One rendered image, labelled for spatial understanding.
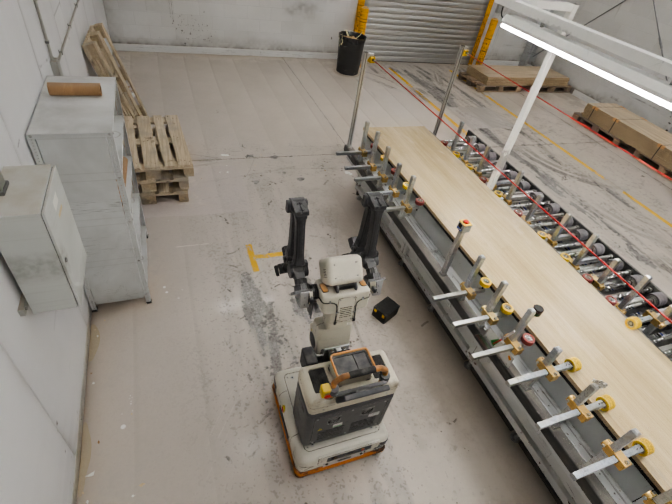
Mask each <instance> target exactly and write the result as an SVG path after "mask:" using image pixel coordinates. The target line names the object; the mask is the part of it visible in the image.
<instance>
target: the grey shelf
mask: <svg viewBox="0 0 672 504"><path fill-rule="evenodd" d="M116 80H117V79H116V77H88V76H46V80H45V83H44V86H43V89H42V91H41V94H40V97H39V100H38V103H37V105H36V108H35V111H34V114H33V117H32V120H31V122H30V125H29V128H28V131H27V132H26V138H27V140H28V143H29V146H30V148H31V151H32V153H33V156H34V159H35V161H36V164H37V165H47V164H51V165H52V167H53V165H56V168H57V171H58V174H59V177H60V180H61V182H62V185H63V188H64V191H65V194H66V197H67V200H68V203H69V205H70V208H71V211H72V214H73V217H74V220H75V223H76V226H77V229H78V231H79V234H80V237H81V240H82V243H83V246H84V249H85V252H86V255H87V257H86V266H85V276H84V286H83V288H84V290H85V293H86V295H87V298H88V301H89V303H90V306H91V309H92V312H98V307H97V306H96V305H98V304H104V303H111V302H118V301H124V300H131V299H138V298H145V299H146V303H147V304H150V303H152V299H151V297H150V291H149V288H148V269H147V266H148V261H147V238H149V236H148V233H147V227H146V224H145V219H144V214H143V209H142V204H141V199H140V194H139V189H138V184H137V179H136V175H135V170H134V165H133V160H132V159H133V158H132V155H131V150H130V145H129V140H128V135H127V131H126V126H125V121H124V116H123V111H122V106H121V101H120V96H119V91H118V86H117V82H116ZM47 82H62V83H100V85H101V89H102V96H52V95H49V92H48V89H47ZM115 91H116V92H115ZM116 94H117V95H116ZM117 99H118V100H117ZM115 102H116V105H115ZM118 104H119V105H118ZM116 107H117V110H116ZM119 109H120V110H119ZM117 111H118V115H117ZM120 114H121V115H120ZM123 126H124V127H123ZM123 128H124V129H123ZM124 133H125V134H124ZM125 137H126V138H125ZM123 139H124V143H123ZM126 142H127V143H126ZM124 144H125V147H124ZM126 144H127V145H126ZM127 146H128V147H127ZM125 149H126V152H125ZM126 154H127V156H126ZM123 156H124V157H126V158H127V159H128V166H127V178H126V187H125V183H124V179H123ZM132 171H133V172H132ZM133 175H134V176H133ZM131 177H132V180H131ZM133 177H134V178H133ZM116 179H117V182H118V186H119V190H118V186H117V182H116ZM134 179H135V180H134ZM134 181H135V182H134ZM120 182H121V183H120ZM132 182H133V185H132ZM121 185H122V186H121ZM133 187H134V189H133ZM122 190H123V191H122ZM119 191H120V194H119ZM134 191H135V193H134ZM120 195H121V198H120ZM123 195H124V196H123ZM121 199H122V202H121ZM124 200H125V201H124ZM122 203H123V206H122ZM140 208H141V209H140ZM140 210H141V211H140ZM141 215H142V216H141ZM140 219H141V222H140ZM142 220H143V221H142ZM141 224H142V226H141ZM143 225H144V226H143ZM144 295H145V297H144ZM147 298H148V299H147ZM92 303H93V304H92ZM95 303H96V305H95Z"/></svg>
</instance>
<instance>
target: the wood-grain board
mask: <svg viewBox="0 0 672 504"><path fill-rule="evenodd" d="M376 131H379V132H380V138H379V142H378V149H379V150H380V151H381V152H382V154H383V155H384V154H385V149H386V146H390V147H391V151H390V155H389V158H388V161H389V162H390V163H391V165H392V166H393V167H394V168H396V166H397V163H401V164H402V168H401V172H400V175H401V177H402V178H403V179H404V180H405V182H408V183H409V181H410V178H411V175H415V176H416V177H417V178H416V181H415V184H414V187H413V191H414V193H415V194H416V195H417V196H418V197H419V198H422V199H424V201H425V202H424V205H425V206H426V207H427V208H428V210H429V211H430V212H431V213H432V214H433V216H434V217H435V218H436V219H437V221H438V222H439V223H440V224H441V225H442V227H443V228H444V229H445V230H446V231H447V233H448V234H449V235H450V236H451V238H452V239H453V240H455V237H456V235H457V233H458V231H459V230H458V229H457V228H456V227H457V224H458V222H459V220H462V219H468V220H469V221H470V222H471V223H472V227H471V229H470V232H467V233H465V234H464V236H463V239H462V241H461V243H460V245H459V247H460V249H461V250H462V251H463V252H464V253H465V255H466V256H467V257H468V258H469V259H470V261H471V262H472V263H473V264H475V262H476V260H477V258H478V256H479V255H484V256H485V257H486V259H485V261H484V262H483V264H482V266H481V268H480V270H479V272H480V273H481V274H482V275H483V277H486V278H489V279H490V280H491V281H492V284H491V286H492V287H493V289H494V290H495V291H496V289H497V288H498V286H499V284H500V282H501V281H505V280H506V281H507V282H508V284H509V285H508V286H507V288H506V290H505V291H504V293H503V295H502V296H501V298H502V300H503V301H504V302H505V303H508V304H510V305H512V306H513V308H514V311H513V313H514V314H515V315H516V317H517V318H518V319H519V320H521V318H522V317H523V315H524V314H525V313H526V311H527V310H528V309H529V308H533V306H534V305H535V304H538V305H541V306H542V307H543V308H544V312H543V313H542V314H541V316H540V317H535V316H534V317H533V318H532V319H531V320H530V322H529V323H528V325H527V326H526V327H525V328H526V329H527V330H528V331H529V333H530V334H531V335H532V336H533V337H534V338H535V340H536V341H537V342H538V343H539V345H540V346H541V347H542V348H543V350H544V351H545V352H546V353H547V354H549V353H550V351H551V350H552V349H553V348H554V347H556V346H559V347H560V348H561V349H562V350H563V351H562V353H561V354H560V355H559V356H558V357H557V358H556V359H555V361H554V363H555V364H556V365H560V364H562V363H564V361H565V360H566V359H568V358H571V357H576V358H578V359H579V360H580V361H581V363H582V368H581V370H579V371H576V372H569V371H568V370H566V371H562V373H563V374H564V375H565V376H566V378H567V379H568V380H569V381H570V382H571V384H572V385H573V386H574V387H575V389H576V390H577V391H578V392H579V393H581V392H582V391H583V390H584V389H585V388H586V387H587V386H589V385H590V384H592V383H593V382H592V380H593V378H594V379H596V380H602V381H603V382H605V383H607V384H608V386H607V387H606V388H603V389H599V390H598V391H597V392H595V393H594V394H593V395H592V396H591V397H590V398H589V399H588V400H587V401H586V402H587V403H588V404H592V403H594V402H596V398H597V397H599V396H602V395H604V394H607V395H610V396H611V397H612V398H613V399H614V400H615V403H616V406H615V408H614V409H612V410H609V411H602V410H600V409H599V410H594V412H595V413H596V414H597V415H598V417H599V418H600V419H601V420H602V421H603V423H604V424H605V425H606V426H607V427H608V429H609V430H610V431H611V432H612V434H613V435H614V436H615V437H616V438H617V439H619V438H620V437H621V436H623V435H624V434H625V433H627V432H628V431H629V430H631V429H633V428H637V429H638V430H639V432H640V433H641V434H642V435H640V436H639V437H638V438H636V439H635V440H637V439H639V438H647V439H648V440H650V441H651V442H652V443H653V445H654V447H655V452H654V453H653V454H651V455H648V456H646V457H642V456H640V455H635V456H631V457H632V458H633V459H634V460H635V462H636V463H637V464H638V465H639V466H640V468H641V469H642V470H643V471H644V473H645V474H646V475H647V476H648V477H649V479H650V480H651V481H652V482H653V483H654V485H655V486H656V487H657V488H658V490H659V491H660V492H661V493H663V492H665V491H667V490H669V489H671V488H672V362H671V361H670V360H669V359H668V358H667V357H666V356H665V355H664V354H663V353H662V352H661V351H660V350H659V349H658V348H657V347H655V346H654V345H653V344H652V343H651V342H650V341H649V340H648V339H647V338H646V337H645V336H644V335H643V334H642V333H641V332H640V331H639V330H638V329H633V330H631V329H629V328H627V327H626V325H625V320H626V318H625V317H624V316H623V315H622V314H621V313H620V312H619V311H618V310H617V309H616V308H615V307H613V306H612V305H611V304H610V303H609V302H608V301H607V300H606V299H605V298H604V297H603V296H602V295H601V294H600V293H599V292H598V291H597V290H596V289H595V288H594V287H592V286H591V285H590V284H589V283H588V282H587V281H586V280H585V279H584V278H583V277H582V276H581V275H580V274H579V273H578V272H577V271H576V270H575V269H574V268H573V267H571V266H570V265H569V264H568V263H567V262H566V261H565V260H564V259H563V258H562V257H561V256H560V255H559V254H558V253H557V252H556V251H555V250H554V249H553V248H552V247H551V246H549V245H548V244H547V243H546V242H545V241H544V240H543V239H542V238H541V237H540V236H539V235H538V234H537V233H536V232H535V231H534V230H533V229H532V228H531V227H530V226H528V225H527V224H526V223H525V222H524V221H523V220H522V219H521V218H520V217H519V216H518V215H517V214H516V213H515V212H514V211H513V210H512V209H511V208H510V207H509V206H507V205H506V204H505V203H504V202H503V201H502V200H501V199H500V198H499V197H498V196H497V195H496V194H495V193H494V192H493V191H492V190H491V189H490V188H489V187H488V186H486V185H485V184H484V183H483V182H482V181H481V180H480V179H479V178H478V177H477V176H476V175H475V174H474V173H473V172H472V171H471V170H470V169H469V168H468V167H467V166H465V165H464V164H463V163H462V162H461V161H460V160H459V159H458V158H457V157H456V156H455V155H454V154H453V153H452V152H451V151H450V150H449V149H448V148H447V147H446V146H444V145H443V144H442V143H441V142H440V141H439V140H438V139H437V138H436V137H435V136H434V135H433V134H432V133H431V132H430V131H429V130H428V129H427V128H426V127H425V126H405V127H369V130H368V137H369V138H370V139H371V140H372V141H373V142H374V138H375V133H376Z"/></svg>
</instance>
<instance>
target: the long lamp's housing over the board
mask: <svg viewBox="0 0 672 504"><path fill-rule="evenodd" d="M502 24H505V25H507V26H509V27H511V28H513V29H515V30H518V31H520V32H522V33H524V34H526V35H528V36H530V37H532V38H534V39H536V40H538V41H541V42H543V43H545V44H547V45H549V46H551V47H553V48H555V49H557V50H559V51H561V52H564V53H566V54H568V55H570V56H572V57H574V58H576V59H578V60H580V61H582V62H585V63H587V64H589V65H591V66H593V67H595V68H597V69H599V70H601V71H603V72H605V73H608V74H610V75H612V76H614V77H616V78H618V79H620V80H622V81H624V82H626V83H628V84H631V85H633V86H635V87H637V88H639V89H641V90H643V91H645V92H647V93H649V94H652V95H654V96H656V97H658V98H660V99H662V100H664V101H666V102H668V103H670V104H672V85H669V84H670V82H669V81H666V80H664V79H662V78H659V77H657V76H655V75H653V74H650V73H648V72H646V71H643V70H641V69H639V68H637V67H634V66H632V65H630V64H627V63H625V62H623V61H621V60H618V59H616V58H614V57H611V56H609V55H607V54H605V53H602V52H600V51H598V50H596V49H593V48H591V47H589V46H586V45H584V44H582V43H580V42H577V41H575V40H573V39H570V38H568V37H566V36H564V35H561V34H559V33H557V32H554V31H552V30H550V29H548V28H545V27H543V28H541V27H540V25H538V24H536V23H534V22H532V21H529V20H527V19H525V18H523V17H520V16H518V15H516V14H505V16H504V17H503V18H502V20H501V23H500V26H499V27H502Z"/></svg>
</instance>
